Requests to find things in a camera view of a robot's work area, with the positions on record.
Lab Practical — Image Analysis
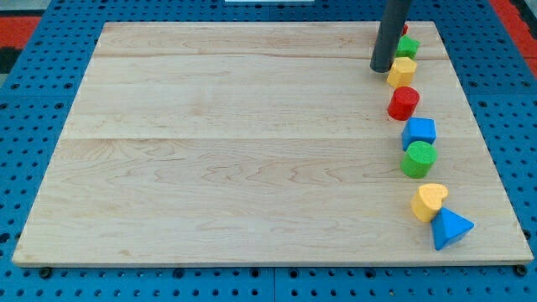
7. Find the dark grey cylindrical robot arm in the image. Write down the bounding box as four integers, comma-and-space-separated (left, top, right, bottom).
370, 0, 412, 73

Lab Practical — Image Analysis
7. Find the light wooden board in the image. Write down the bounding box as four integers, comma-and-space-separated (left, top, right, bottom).
13, 22, 533, 268

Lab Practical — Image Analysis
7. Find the red cylinder block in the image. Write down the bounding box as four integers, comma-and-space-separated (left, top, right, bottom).
387, 86, 420, 121

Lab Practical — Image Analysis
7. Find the green cylinder block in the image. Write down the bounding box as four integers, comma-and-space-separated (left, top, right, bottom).
400, 141, 438, 179

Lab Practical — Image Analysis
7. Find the blue cube block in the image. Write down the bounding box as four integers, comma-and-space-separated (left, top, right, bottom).
401, 117, 436, 151

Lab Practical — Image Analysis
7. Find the yellow hexagon block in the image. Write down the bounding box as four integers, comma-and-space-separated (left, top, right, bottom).
386, 57, 418, 88

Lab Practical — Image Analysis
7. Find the yellow heart block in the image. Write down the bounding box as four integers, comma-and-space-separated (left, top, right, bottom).
410, 183, 449, 222

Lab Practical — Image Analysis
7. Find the green star block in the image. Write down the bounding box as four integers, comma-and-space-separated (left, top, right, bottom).
395, 35, 420, 60

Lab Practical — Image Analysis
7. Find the blue triangle block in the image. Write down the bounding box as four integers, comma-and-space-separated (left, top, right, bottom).
430, 207, 475, 251

